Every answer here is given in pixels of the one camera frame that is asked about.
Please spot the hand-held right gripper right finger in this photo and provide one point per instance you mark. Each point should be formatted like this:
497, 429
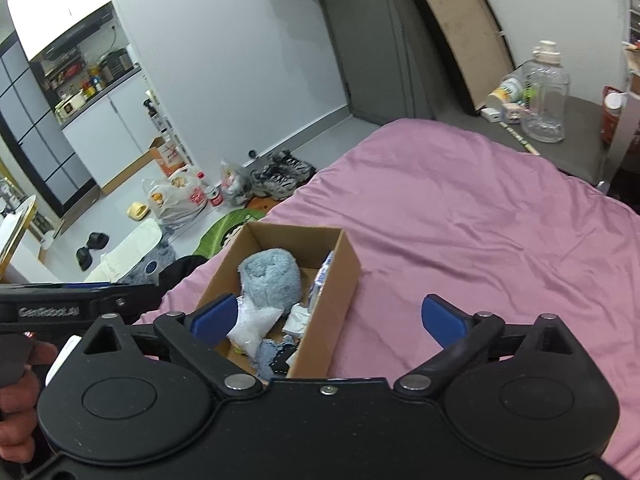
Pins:
442, 320

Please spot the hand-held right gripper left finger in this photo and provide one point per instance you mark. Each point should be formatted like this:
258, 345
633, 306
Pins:
215, 317

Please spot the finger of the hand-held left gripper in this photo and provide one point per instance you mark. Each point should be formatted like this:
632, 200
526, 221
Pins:
132, 300

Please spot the clear white plastic packet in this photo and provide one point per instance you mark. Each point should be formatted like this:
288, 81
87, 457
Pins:
255, 325

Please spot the blue patterned cloth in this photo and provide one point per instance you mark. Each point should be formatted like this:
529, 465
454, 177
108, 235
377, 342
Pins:
270, 355

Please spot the blue fluffy plush toy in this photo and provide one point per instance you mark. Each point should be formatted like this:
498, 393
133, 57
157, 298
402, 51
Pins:
270, 275

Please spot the brown cardboard box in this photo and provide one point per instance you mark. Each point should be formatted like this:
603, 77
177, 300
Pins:
345, 285

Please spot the blue and white packet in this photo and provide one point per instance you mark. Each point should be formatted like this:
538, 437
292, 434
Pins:
320, 280

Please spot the person's left hand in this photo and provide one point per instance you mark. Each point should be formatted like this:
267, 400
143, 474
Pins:
17, 400

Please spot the white cushion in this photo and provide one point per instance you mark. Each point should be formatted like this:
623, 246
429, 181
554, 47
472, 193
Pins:
130, 250

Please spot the black cloth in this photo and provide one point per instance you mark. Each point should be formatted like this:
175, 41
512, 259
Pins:
180, 270

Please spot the green cartoon leaf mat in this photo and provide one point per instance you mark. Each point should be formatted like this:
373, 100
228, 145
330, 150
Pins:
215, 235

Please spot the yellow slipper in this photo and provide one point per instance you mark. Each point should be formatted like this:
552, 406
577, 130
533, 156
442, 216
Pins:
137, 211

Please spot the white plastic shopping bag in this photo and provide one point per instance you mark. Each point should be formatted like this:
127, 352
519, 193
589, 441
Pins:
175, 200

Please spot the pink bed sheet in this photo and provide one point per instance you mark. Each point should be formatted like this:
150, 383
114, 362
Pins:
450, 210

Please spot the red label water bottle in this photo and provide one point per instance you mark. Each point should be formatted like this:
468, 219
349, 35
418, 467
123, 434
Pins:
214, 196

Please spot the brown floor mat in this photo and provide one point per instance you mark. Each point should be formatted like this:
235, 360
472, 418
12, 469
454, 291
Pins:
260, 203

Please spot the clear plastic rubbish bag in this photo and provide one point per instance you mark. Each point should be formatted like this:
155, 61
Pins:
235, 182

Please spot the orange and white carton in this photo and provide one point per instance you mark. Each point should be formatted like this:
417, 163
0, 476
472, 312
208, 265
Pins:
167, 157

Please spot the white kitchen cabinet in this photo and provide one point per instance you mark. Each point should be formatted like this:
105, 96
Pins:
110, 140

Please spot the black grid door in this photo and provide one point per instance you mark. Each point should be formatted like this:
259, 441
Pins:
30, 130

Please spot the dark spray bottle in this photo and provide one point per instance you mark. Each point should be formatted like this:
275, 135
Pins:
151, 117

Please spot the yellow ruler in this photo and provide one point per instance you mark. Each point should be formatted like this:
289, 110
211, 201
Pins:
522, 139

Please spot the small white box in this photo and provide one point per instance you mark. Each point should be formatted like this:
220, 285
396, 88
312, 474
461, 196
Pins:
492, 115

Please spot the grey bedside platform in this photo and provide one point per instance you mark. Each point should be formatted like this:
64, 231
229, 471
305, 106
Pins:
575, 150

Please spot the small patterned box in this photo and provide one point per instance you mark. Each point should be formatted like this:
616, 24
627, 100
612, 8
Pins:
512, 113

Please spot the cluttered kitchen counter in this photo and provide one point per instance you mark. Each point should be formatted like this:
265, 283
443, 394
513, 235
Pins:
85, 85

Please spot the white and yellow can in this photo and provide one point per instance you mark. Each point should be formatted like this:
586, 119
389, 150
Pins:
502, 94

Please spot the clear plastic jug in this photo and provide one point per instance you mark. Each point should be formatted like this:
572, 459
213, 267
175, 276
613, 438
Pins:
545, 95

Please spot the red snack canister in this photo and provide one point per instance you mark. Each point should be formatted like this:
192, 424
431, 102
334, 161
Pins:
611, 120

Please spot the grey wardrobe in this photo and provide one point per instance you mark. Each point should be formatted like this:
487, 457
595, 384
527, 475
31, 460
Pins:
375, 35

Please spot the black framed board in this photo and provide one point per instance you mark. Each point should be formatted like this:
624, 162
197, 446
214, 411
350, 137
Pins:
465, 25

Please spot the gold frame chair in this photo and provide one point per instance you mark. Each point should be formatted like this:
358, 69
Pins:
22, 225

